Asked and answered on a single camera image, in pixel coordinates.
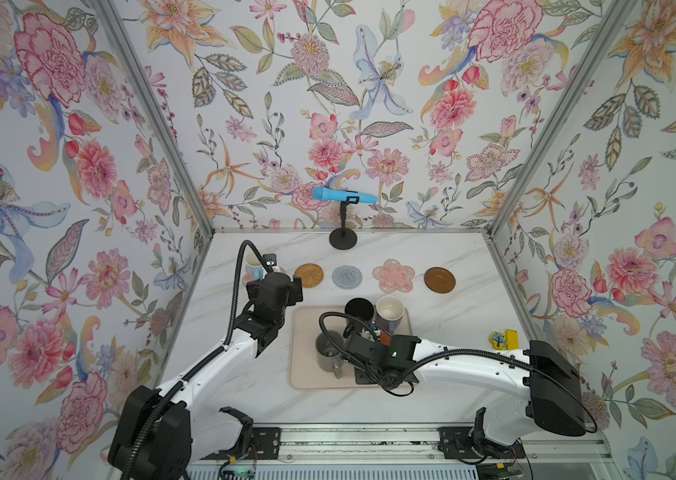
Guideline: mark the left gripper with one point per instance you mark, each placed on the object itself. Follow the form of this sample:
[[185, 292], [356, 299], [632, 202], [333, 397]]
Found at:
[[292, 296]]

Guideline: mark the black cup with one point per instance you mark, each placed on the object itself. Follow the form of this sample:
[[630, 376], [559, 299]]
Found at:
[[360, 308]]

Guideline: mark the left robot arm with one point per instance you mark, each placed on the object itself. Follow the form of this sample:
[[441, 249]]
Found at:
[[163, 430]]

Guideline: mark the grey cup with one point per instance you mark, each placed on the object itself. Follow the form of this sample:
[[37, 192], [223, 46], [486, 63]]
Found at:
[[328, 350]]

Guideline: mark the blue microphone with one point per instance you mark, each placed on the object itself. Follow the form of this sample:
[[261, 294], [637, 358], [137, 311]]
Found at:
[[324, 194]]

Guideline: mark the white cup with purple outside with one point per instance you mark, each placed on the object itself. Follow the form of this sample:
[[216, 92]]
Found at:
[[389, 312]]

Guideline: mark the light blue cup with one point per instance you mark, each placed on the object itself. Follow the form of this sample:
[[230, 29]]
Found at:
[[257, 266]]

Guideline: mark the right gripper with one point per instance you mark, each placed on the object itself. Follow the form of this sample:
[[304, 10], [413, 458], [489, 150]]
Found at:
[[359, 379]]

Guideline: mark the brown wooden round coaster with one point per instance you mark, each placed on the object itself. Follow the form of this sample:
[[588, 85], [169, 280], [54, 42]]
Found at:
[[440, 280]]

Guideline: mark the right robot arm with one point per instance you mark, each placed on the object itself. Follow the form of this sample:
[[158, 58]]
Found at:
[[541, 389]]

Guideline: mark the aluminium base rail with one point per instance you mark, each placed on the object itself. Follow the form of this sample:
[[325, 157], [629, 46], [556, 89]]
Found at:
[[399, 443]]

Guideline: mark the beige silicone tray mat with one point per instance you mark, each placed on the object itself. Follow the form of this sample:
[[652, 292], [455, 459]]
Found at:
[[304, 371]]

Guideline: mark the black microphone stand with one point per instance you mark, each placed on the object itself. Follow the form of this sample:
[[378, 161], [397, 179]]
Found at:
[[344, 238]]

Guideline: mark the blue woven round coaster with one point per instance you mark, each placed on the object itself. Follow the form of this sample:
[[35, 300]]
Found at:
[[347, 277]]

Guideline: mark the woven rattan round coaster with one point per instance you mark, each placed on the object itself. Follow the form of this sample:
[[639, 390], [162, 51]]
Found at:
[[310, 274]]

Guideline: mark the pink flower silicone coaster right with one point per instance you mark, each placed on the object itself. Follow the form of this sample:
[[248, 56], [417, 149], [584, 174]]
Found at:
[[392, 277]]

